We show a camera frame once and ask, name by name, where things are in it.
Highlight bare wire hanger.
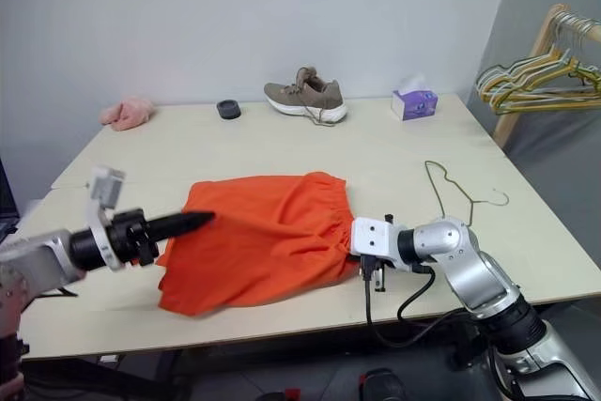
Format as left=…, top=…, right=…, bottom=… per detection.
left=424, top=160, right=511, bottom=226

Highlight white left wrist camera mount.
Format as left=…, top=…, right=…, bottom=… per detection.
left=85, top=165, right=128, bottom=272

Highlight dark screen edge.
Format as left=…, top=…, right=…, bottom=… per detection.
left=0, top=155, right=21, bottom=245

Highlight yellow wire hanger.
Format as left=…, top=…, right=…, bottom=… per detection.
left=476, top=13, right=601, bottom=109

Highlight purple tissue box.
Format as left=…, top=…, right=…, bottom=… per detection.
left=391, top=72, right=439, bottom=122

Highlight wooden clothes rack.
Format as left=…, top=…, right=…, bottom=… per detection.
left=492, top=3, right=601, bottom=148

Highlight orange shorts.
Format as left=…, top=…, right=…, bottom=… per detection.
left=156, top=172, right=363, bottom=318

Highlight white wire hanger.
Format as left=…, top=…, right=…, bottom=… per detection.
left=474, top=13, right=601, bottom=104

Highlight green wire hanger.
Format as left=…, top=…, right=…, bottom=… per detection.
left=478, top=13, right=601, bottom=116

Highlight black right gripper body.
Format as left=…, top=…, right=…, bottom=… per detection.
left=358, top=254, right=389, bottom=292

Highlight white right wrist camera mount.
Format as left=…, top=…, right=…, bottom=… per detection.
left=348, top=216, right=401, bottom=262

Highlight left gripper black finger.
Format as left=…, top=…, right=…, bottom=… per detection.
left=146, top=211, right=217, bottom=233
left=149, top=221, right=208, bottom=242

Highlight pink fluffy cloth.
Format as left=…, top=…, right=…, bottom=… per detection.
left=99, top=95, right=157, bottom=132

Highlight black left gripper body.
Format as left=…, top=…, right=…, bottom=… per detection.
left=110, top=208, right=159, bottom=268

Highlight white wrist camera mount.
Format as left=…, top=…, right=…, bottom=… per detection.
left=348, top=216, right=401, bottom=262
left=85, top=165, right=128, bottom=272

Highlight black round dish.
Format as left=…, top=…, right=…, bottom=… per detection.
left=216, top=99, right=243, bottom=121

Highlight taupe sneaker with white sole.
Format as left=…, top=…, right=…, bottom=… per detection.
left=263, top=66, right=348, bottom=129

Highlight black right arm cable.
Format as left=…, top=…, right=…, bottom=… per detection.
left=362, top=259, right=476, bottom=348

